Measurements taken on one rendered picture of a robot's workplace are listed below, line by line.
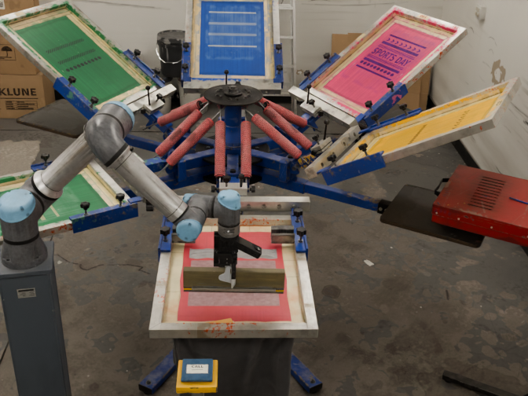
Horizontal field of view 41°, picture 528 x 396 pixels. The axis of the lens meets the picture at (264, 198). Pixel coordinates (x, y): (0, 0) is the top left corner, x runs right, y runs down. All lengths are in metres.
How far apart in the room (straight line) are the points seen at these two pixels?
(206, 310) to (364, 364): 1.47
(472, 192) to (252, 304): 1.18
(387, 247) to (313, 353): 1.22
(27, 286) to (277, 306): 0.88
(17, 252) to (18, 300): 0.18
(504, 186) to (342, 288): 1.43
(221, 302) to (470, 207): 1.16
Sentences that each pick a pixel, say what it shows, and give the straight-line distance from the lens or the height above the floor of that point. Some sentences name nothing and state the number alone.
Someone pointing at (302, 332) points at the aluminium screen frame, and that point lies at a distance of 2.49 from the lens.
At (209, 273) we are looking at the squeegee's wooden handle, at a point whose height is 1.14.
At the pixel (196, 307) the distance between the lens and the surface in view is 2.62.
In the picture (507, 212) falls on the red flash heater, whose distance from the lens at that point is 3.15.
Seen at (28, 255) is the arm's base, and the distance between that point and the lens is 2.46.
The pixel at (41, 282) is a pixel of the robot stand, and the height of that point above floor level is 1.15.
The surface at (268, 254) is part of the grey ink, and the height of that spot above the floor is 0.96.
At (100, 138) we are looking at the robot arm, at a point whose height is 1.68.
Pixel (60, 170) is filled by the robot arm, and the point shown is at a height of 1.49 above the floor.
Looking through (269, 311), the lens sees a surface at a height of 0.96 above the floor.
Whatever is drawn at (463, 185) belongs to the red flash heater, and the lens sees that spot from 3.30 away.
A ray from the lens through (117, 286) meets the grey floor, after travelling 4.41.
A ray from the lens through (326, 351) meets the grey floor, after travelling 3.93.
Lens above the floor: 2.55
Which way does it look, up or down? 29 degrees down
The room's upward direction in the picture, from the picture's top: 2 degrees clockwise
